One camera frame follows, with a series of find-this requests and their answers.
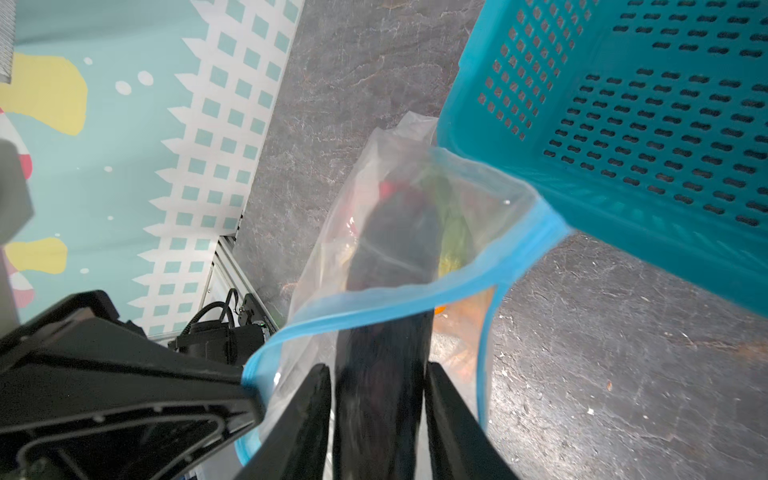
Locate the dark green cucumber toy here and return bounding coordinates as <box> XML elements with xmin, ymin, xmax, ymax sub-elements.
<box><xmin>332</xmin><ymin>188</ymin><xmax>443</xmax><ymax>479</ymax></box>

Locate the red pepper toy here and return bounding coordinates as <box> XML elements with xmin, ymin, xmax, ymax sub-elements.
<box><xmin>378</xmin><ymin>180</ymin><xmax>423</xmax><ymax>203</ymax></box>

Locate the orange carrot toy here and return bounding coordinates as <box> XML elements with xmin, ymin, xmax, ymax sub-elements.
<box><xmin>432</xmin><ymin>287</ymin><xmax>495</xmax><ymax>380</ymax></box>

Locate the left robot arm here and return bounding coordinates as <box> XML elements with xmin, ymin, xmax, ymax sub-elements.
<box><xmin>1</xmin><ymin>290</ymin><xmax>265</xmax><ymax>479</ymax></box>

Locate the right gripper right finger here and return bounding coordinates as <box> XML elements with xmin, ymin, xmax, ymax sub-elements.
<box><xmin>425</xmin><ymin>362</ymin><xmax>518</xmax><ymax>480</ymax></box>

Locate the teal plastic basket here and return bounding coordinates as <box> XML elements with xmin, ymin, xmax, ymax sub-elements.
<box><xmin>437</xmin><ymin>0</ymin><xmax>767</xmax><ymax>315</ymax></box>

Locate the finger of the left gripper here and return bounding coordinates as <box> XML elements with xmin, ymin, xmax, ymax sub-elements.
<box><xmin>1</xmin><ymin>290</ymin><xmax>264</xmax><ymax>479</ymax></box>

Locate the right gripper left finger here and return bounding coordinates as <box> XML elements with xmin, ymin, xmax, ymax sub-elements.
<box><xmin>237</xmin><ymin>364</ymin><xmax>332</xmax><ymax>479</ymax></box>

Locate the clear zip top bag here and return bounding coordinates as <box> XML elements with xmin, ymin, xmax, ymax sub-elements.
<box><xmin>235</xmin><ymin>113</ymin><xmax>569</xmax><ymax>478</ymax></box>

